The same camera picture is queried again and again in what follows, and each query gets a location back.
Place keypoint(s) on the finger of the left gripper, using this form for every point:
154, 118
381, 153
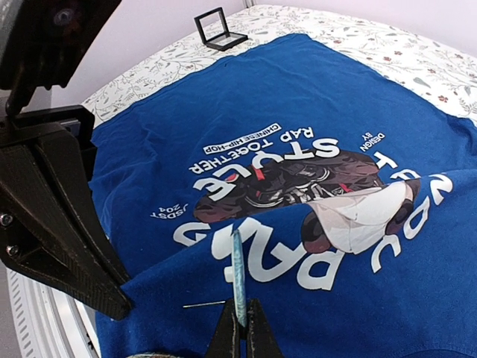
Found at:
21, 191

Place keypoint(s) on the black brooch box yellow brooch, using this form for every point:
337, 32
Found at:
220, 38

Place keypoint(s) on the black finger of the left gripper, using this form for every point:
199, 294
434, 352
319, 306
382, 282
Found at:
63, 209

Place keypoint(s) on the floral patterned tablecloth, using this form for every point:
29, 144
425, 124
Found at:
436, 72

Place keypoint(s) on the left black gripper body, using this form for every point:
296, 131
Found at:
59, 140

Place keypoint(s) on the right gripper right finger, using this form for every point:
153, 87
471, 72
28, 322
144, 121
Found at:
260, 340

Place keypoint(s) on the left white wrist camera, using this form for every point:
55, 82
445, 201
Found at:
43, 43

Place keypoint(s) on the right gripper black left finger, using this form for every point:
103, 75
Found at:
225, 342

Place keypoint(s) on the blue printed t-shirt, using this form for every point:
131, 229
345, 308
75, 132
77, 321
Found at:
355, 200

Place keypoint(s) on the round light blue brooch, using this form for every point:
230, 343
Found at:
239, 292

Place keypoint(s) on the round yellow blue brooch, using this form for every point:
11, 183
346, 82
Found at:
149, 355

